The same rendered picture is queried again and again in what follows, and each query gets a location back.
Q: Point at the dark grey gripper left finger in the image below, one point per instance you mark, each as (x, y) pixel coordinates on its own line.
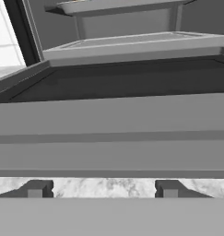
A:
(39, 186)

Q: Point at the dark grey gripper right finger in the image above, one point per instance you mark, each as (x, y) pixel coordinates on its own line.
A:
(168, 186)

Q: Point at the toaster oven door with glass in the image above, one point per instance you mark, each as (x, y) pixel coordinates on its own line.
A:
(116, 83)

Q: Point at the grey toaster oven tray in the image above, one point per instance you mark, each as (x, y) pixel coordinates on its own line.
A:
(132, 49)

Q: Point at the grey toaster oven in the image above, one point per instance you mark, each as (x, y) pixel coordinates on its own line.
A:
(52, 24)

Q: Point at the grey toaster oven rack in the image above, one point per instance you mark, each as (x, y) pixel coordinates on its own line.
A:
(116, 7)

